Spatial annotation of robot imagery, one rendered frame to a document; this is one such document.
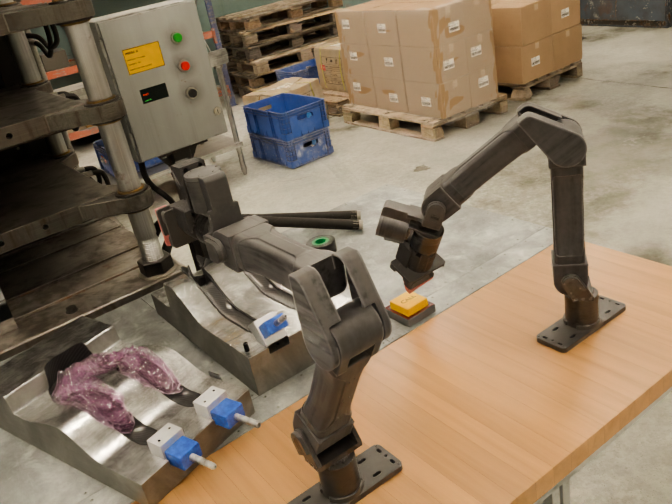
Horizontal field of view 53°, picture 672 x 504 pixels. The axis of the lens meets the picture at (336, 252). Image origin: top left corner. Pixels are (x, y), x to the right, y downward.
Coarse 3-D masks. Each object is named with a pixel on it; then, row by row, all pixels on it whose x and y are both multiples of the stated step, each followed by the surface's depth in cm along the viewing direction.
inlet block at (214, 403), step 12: (204, 396) 122; (216, 396) 121; (204, 408) 120; (216, 408) 120; (228, 408) 120; (240, 408) 120; (216, 420) 120; (228, 420) 118; (240, 420) 118; (252, 420) 117
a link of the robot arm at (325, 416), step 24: (360, 312) 82; (336, 336) 80; (360, 336) 81; (360, 360) 86; (312, 384) 94; (336, 384) 87; (312, 408) 97; (336, 408) 94; (312, 432) 99; (336, 432) 100
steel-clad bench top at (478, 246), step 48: (384, 192) 217; (336, 240) 191; (384, 240) 185; (480, 240) 175; (528, 240) 171; (384, 288) 162; (432, 288) 158; (480, 288) 154; (144, 336) 162; (240, 384) 138; (288, 384) 135; (0, 432) 138; (240, 432) 124; (0, 480) 124; (48, 480) 122; (96, 480) 120
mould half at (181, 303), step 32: (192, 288) 152; (224, 288) 153; (256, 288) 154; (192, 320) 148; (224, 320) 145; (288, 320) 139; (224, 352) 139; (256, 352) 130; (288, 352) 134; (256, 384) 132
